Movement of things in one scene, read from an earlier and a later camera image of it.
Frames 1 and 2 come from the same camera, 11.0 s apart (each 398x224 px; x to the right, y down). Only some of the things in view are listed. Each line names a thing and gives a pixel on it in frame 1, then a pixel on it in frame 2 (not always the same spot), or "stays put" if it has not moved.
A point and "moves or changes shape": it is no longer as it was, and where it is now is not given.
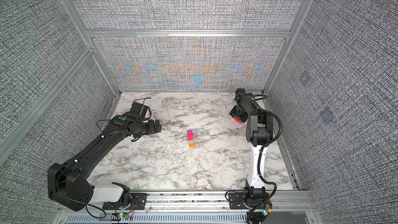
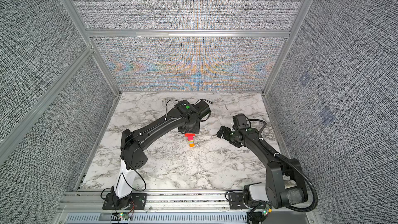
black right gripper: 243,118 -> 226,135
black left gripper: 153,128 -> 197,130
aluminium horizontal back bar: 188,33 stays put
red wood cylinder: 238,120 moves or changes shape
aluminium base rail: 289,207 stays put
